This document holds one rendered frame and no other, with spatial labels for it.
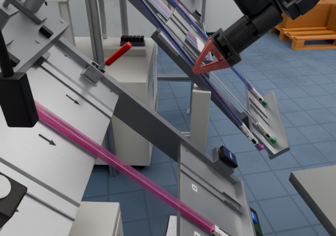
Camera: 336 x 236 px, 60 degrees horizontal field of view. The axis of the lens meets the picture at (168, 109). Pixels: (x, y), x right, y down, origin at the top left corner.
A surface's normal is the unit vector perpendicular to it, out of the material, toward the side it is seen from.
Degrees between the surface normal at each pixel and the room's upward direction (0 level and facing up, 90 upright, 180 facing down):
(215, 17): 90
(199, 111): 90
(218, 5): 90
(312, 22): 90
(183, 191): 44
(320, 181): 0
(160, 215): 0
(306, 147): 0
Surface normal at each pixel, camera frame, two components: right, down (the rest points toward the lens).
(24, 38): 0.69, -0.60
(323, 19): 0.15, 0.52
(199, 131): -0.17, 0.52
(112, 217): 0.00, -0.85
